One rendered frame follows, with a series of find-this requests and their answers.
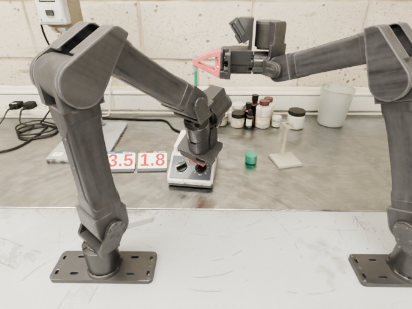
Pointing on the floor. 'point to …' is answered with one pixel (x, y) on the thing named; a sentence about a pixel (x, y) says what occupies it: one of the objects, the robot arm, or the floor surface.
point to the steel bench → (235, 197)
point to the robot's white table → (204, 260)
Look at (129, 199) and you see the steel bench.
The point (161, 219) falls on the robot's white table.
